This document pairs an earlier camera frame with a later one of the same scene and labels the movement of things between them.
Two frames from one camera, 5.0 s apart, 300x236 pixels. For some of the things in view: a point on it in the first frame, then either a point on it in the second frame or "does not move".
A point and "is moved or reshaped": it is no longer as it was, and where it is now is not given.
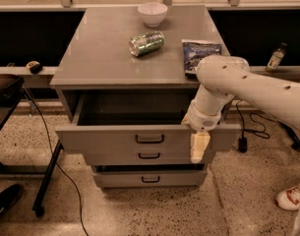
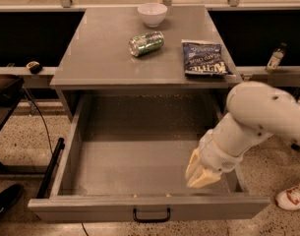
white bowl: x=152 y=14 does not move
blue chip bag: x=194 y=51 does not move
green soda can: x=145 y=43 does not move
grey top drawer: x=137 y=124 is moved or reshaped
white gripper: x=203 y=119 to x=215 y=155
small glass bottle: x=275 y=58 does not move
